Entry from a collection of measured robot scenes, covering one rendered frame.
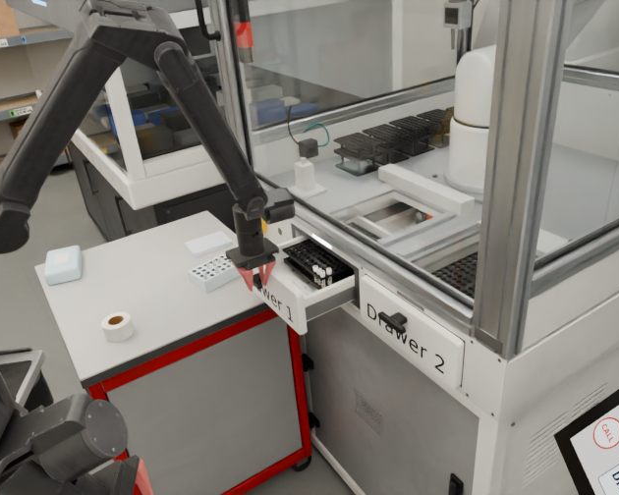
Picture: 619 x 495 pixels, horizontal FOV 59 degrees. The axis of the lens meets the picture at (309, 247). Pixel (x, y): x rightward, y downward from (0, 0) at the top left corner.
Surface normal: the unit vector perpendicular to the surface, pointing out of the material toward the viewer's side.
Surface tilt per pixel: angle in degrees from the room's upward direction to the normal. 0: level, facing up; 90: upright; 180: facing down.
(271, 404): 90
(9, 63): 90
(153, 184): 90
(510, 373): 90
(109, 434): 63
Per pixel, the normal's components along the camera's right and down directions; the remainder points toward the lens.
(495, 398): -0.84, 0.33
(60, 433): 0.11, 0.50
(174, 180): 0.54, 0.38
